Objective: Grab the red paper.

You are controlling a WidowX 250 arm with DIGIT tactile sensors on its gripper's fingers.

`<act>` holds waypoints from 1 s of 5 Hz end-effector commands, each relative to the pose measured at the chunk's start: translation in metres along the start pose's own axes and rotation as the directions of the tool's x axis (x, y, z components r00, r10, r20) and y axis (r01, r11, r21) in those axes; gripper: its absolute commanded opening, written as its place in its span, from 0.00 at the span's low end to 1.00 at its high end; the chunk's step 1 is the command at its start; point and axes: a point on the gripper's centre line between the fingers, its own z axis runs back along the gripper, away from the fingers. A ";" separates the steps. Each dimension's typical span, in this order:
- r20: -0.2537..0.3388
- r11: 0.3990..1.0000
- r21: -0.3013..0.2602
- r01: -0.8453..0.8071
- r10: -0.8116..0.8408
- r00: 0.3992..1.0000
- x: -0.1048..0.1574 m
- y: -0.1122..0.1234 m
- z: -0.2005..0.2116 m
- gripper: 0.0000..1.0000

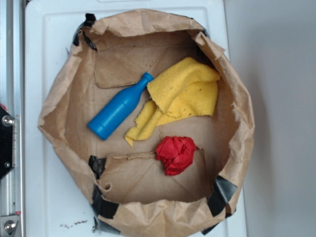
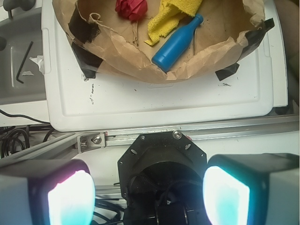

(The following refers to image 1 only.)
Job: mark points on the red paper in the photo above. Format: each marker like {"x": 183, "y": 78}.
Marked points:
{"x": 176, "y": 154}

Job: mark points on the blue plastic bottle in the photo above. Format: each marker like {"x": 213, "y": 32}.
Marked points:
{"x": 118, "y": 109}

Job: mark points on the yellow cloth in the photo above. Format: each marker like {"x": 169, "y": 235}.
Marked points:
{"x": 187, "y": 89}

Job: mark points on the brown paper bag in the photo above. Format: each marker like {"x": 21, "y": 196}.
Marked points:
{"x": 126, "y": 185}

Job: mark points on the white plastic tray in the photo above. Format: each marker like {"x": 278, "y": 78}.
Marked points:
{"x": 54, "y": 205}

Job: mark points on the black mounting bracket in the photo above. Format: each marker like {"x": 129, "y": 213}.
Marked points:
{"x": 7, "y": 123}

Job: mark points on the aluminium frame rail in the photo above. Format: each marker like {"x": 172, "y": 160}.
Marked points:
{"x": 12, "y": 205}

